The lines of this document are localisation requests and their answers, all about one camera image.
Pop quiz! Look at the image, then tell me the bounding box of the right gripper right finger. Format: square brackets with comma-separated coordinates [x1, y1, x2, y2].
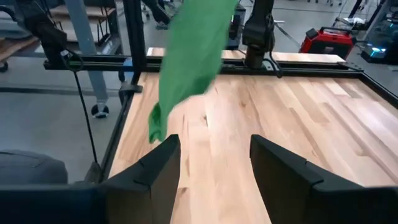
[249, 134, 398, 224]

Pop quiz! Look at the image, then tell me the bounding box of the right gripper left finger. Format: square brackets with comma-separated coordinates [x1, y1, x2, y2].
[0, 134, 182, 224]

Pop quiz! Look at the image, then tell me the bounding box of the green elastic bandage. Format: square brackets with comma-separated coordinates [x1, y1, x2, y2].
[147, 0, 240, 144]

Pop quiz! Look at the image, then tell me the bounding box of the person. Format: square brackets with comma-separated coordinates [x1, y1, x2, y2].
[0, 149, 68, 185]
[141, 0, 172, 31]

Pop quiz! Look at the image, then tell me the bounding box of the red toolbox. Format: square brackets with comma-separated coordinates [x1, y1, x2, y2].
[298, 26, 356, 60]

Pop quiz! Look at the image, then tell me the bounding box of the blue lit device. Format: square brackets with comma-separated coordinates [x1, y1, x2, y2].
[360, 43, 389, 63]

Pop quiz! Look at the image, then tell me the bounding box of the wood top workbench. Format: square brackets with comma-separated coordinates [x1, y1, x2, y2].
[49, 0, 125, 119]

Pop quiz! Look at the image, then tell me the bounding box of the black computer tower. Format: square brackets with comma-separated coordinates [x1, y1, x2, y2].
[228, 4, 247, 50]

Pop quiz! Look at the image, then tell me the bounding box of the flat cardboard stack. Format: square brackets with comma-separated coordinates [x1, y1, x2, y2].
[0, 36, 40, 63]

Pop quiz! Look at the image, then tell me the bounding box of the black thin hanging cable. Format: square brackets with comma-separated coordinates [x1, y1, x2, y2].
[60, 49, 100, 164]

